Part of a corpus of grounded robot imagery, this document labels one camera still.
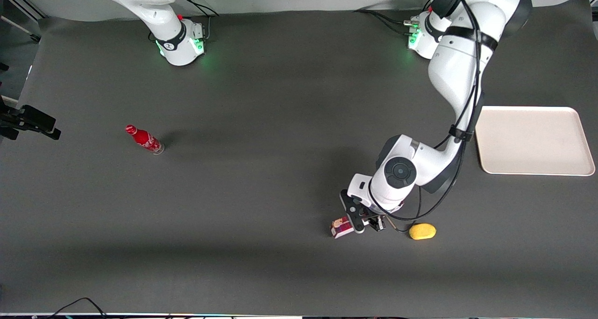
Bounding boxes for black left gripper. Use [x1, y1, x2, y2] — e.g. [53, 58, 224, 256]
[340, 189, 387, 234]

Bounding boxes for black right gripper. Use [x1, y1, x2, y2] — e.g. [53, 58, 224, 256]
[0, 97, 62, 141]

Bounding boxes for red cookie box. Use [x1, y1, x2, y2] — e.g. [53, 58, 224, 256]
[330, 216, 355, 239]

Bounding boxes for white rectangular tray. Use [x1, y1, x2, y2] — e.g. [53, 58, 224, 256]
[475, 106, 596, 176]

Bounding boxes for yellow oval sponge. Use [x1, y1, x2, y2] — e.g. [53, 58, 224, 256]
[409, 223, 437, 241]

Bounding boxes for red cola bottle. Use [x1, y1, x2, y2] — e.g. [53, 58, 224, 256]
[125, 124, 165, 155]

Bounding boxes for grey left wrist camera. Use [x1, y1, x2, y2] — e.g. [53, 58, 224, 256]
[346, 173, 375, 204]

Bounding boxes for aluminium frame rail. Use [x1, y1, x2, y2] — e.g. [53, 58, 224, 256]
[0, 0, 48, 21]

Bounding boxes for black cable at table edge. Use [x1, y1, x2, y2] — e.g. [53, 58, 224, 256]
[47, 297, 109, 319]

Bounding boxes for black left base cables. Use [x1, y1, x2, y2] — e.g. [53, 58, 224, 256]
[353, 0, 435, 37]

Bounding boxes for black base cables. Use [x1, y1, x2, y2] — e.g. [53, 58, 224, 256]
[178, 0, 220, 42]
[353, 0, 435, 37]

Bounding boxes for black right base cables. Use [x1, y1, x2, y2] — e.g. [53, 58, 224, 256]
[178, 0, 220, 42]

